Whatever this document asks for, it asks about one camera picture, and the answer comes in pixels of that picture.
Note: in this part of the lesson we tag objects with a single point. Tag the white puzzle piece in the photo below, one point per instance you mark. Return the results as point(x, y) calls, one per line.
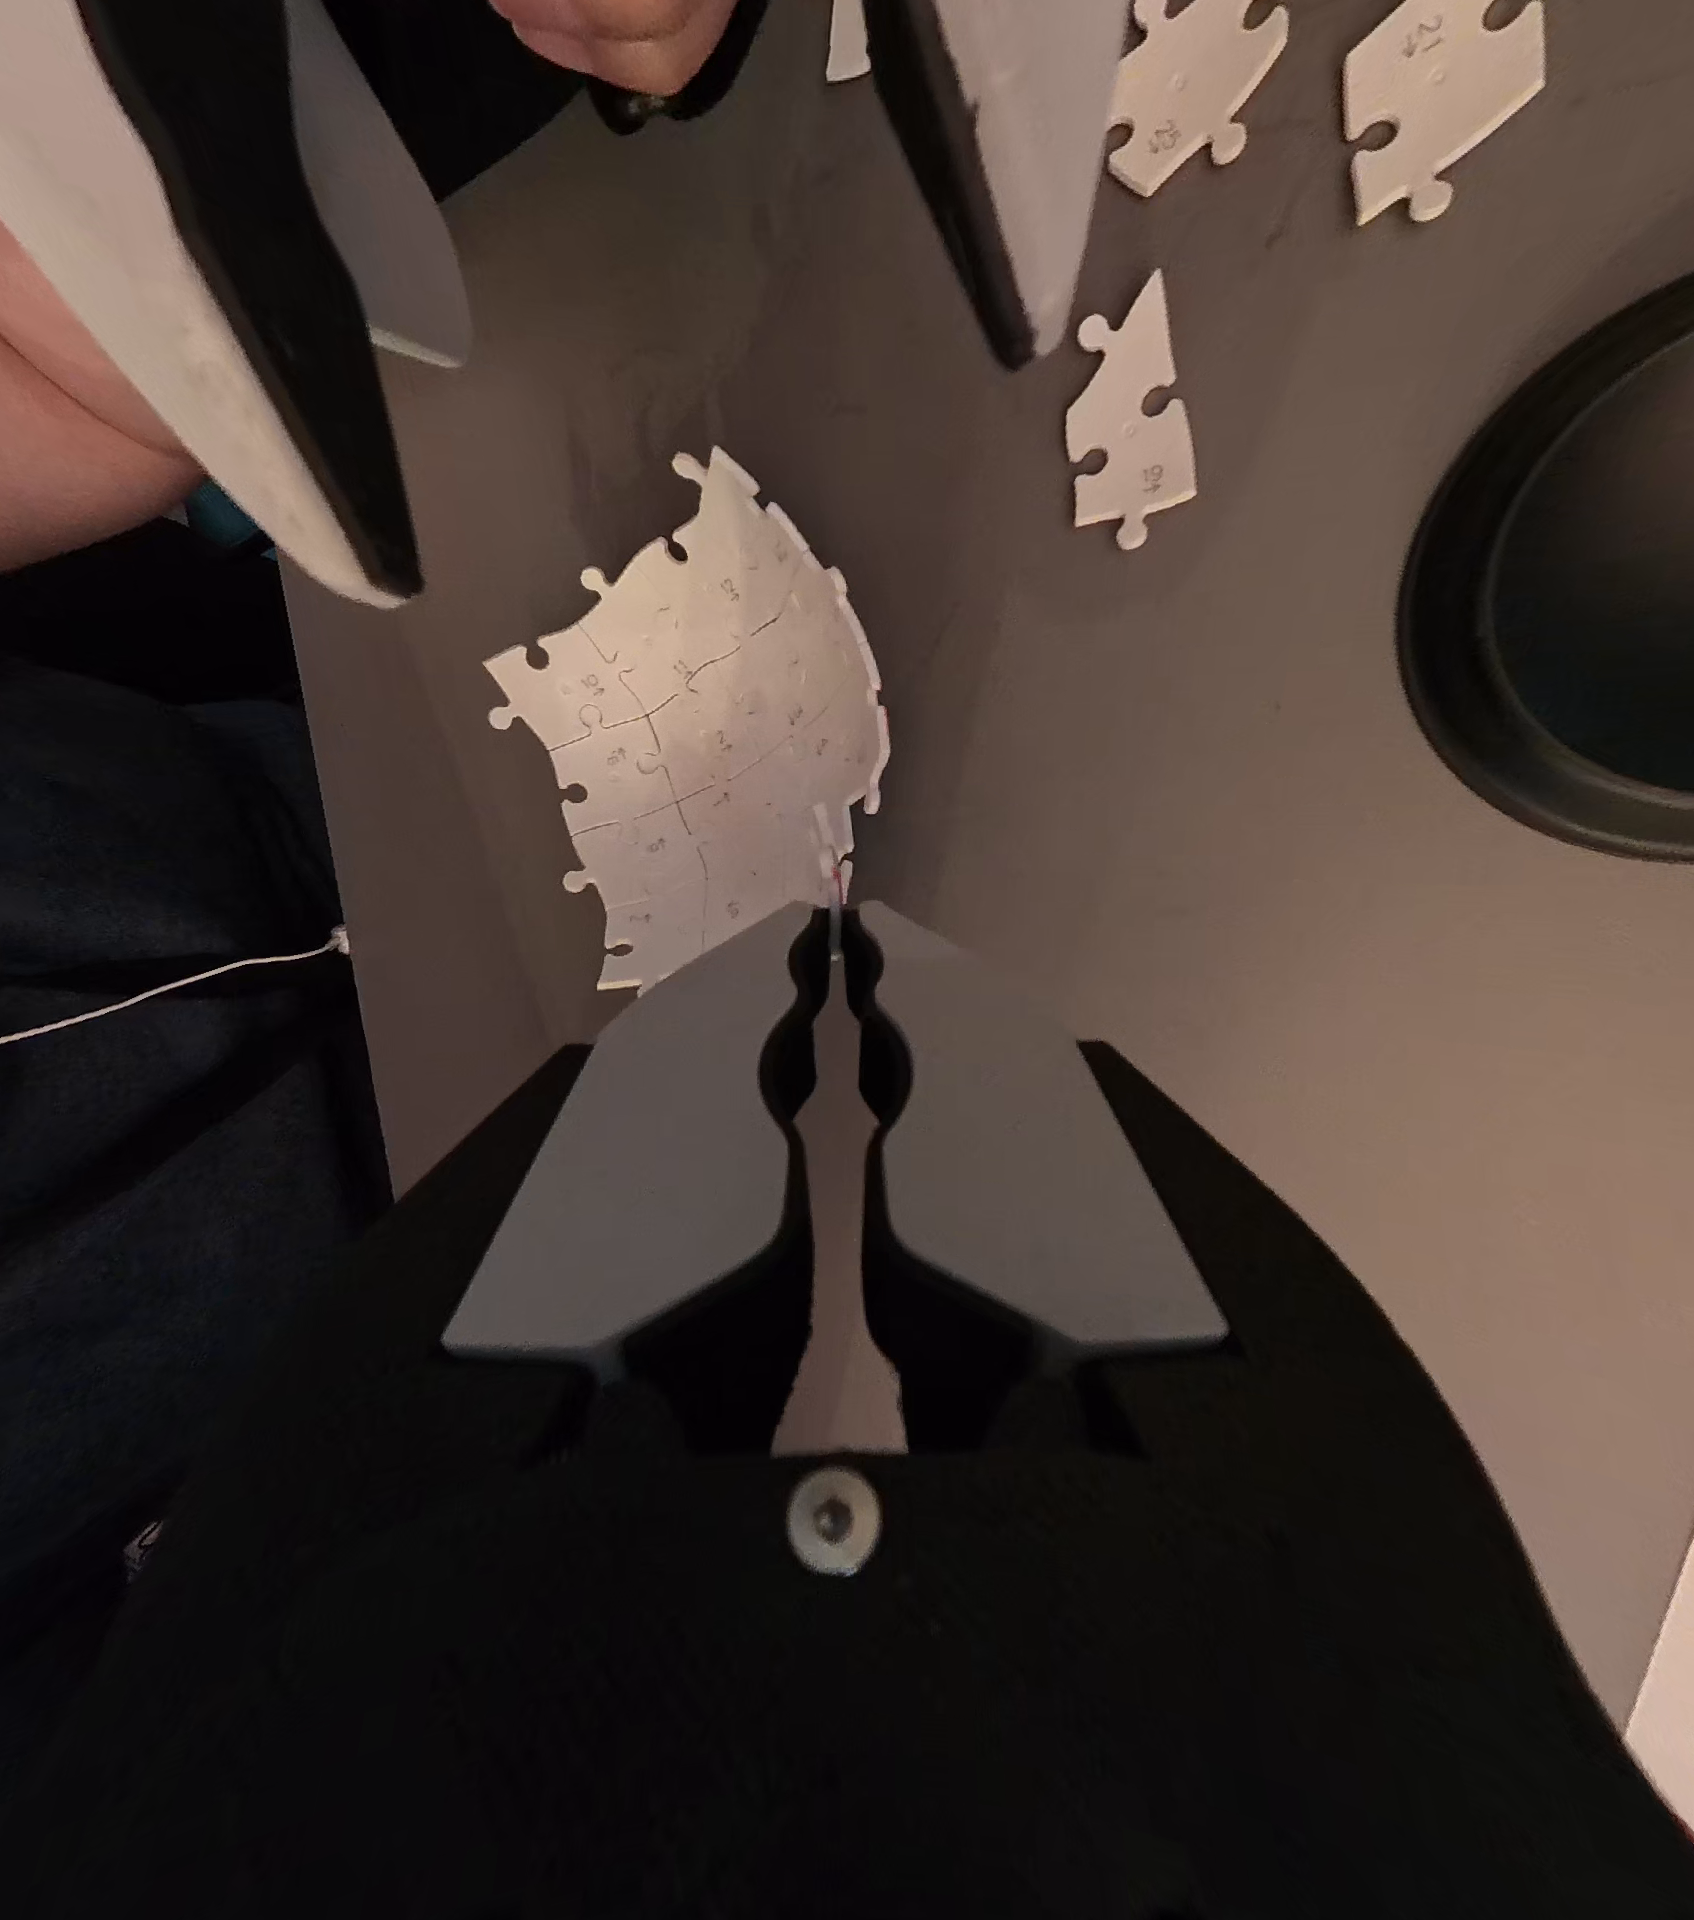
point(843, 892)

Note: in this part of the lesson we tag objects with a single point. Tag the assembled white puzzle section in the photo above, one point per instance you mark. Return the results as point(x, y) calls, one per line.
point(696, 706)

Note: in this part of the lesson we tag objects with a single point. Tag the black round ball stand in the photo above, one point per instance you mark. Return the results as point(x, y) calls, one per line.
point(1660, 544)

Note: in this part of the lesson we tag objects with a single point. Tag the person's left forearm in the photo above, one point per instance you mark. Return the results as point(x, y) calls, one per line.
point(6, 419)

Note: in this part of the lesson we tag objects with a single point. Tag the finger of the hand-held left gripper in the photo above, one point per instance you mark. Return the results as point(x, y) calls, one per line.
point(1043, 136)
point(67, 272)

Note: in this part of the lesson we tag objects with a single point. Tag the scattered loose puzzle pieces group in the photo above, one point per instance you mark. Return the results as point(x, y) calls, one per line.
point(1132, 419)

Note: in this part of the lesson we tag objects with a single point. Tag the person's left hand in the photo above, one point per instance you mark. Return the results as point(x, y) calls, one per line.
point(624, 36)

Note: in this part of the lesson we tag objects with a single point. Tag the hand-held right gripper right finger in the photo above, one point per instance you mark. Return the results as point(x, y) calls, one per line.
point(1043, 1204)

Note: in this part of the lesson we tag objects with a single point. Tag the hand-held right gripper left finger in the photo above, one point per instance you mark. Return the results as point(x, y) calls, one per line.
point(640, 1204)

